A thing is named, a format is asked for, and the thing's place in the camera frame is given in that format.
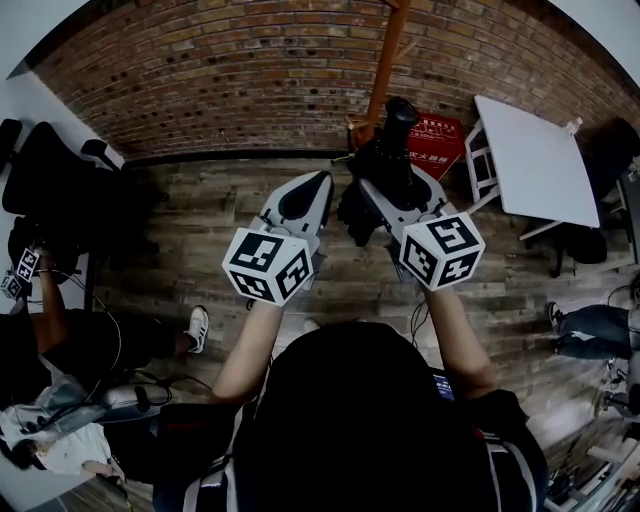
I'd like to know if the blue lit screen device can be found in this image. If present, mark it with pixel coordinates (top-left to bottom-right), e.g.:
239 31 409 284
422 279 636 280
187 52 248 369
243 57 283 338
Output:
430 372 457 402

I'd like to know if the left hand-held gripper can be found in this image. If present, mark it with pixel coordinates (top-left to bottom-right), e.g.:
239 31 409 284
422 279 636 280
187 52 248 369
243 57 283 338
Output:
222 170 336 307

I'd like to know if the white square table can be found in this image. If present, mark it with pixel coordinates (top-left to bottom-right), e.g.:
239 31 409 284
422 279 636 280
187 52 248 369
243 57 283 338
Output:
464 94 601 241

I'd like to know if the black office chair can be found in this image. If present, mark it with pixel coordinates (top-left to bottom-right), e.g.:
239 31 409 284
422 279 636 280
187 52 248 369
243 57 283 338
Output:
522 117 640 279
0 118 126 261

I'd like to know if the black umbrella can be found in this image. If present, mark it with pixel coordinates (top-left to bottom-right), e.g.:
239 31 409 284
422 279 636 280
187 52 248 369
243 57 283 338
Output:
336 96 436 247

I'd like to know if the person's left forearm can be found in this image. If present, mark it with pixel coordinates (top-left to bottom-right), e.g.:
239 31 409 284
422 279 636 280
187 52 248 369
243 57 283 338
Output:
209 299 287 405

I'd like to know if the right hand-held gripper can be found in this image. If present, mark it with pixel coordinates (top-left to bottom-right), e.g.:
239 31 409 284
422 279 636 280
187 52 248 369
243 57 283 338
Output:
356 164 487 292

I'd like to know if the red box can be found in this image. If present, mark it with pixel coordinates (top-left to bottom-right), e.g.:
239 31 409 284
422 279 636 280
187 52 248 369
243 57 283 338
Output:
407 113 464 181

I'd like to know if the brown wooden coat rack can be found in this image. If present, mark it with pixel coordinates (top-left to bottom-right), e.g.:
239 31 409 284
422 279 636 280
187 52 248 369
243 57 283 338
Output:
343 0 417 151

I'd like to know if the person's black jacket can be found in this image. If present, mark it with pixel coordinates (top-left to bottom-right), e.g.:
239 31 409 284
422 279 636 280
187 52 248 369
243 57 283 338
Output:
152 389 551 512

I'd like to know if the person's right forearm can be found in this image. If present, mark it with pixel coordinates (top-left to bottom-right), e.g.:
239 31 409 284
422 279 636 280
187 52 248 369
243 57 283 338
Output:
424 287 498 401

